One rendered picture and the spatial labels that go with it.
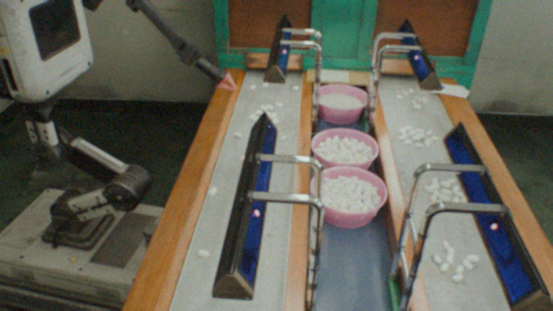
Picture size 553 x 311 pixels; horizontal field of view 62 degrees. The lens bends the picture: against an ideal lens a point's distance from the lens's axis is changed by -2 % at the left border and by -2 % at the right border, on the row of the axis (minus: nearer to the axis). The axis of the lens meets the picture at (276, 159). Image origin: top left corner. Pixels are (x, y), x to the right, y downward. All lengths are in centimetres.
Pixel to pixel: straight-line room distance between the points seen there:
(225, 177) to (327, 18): 108
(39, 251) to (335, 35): 167
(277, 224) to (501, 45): 253
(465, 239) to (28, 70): 139
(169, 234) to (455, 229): 91
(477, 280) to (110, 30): 295
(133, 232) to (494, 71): 276
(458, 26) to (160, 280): 188
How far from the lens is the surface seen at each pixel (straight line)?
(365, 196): 165
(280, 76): 168
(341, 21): 244
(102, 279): 180
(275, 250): 143
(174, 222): 151
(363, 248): 156
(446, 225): 161
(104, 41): 367
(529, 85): 388
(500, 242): 107
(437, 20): 251
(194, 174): 170
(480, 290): 145
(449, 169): 119
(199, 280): 136
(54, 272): 192
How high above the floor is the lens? 175
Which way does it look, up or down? 34 degrees down
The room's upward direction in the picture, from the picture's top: 1 degrees clockwise
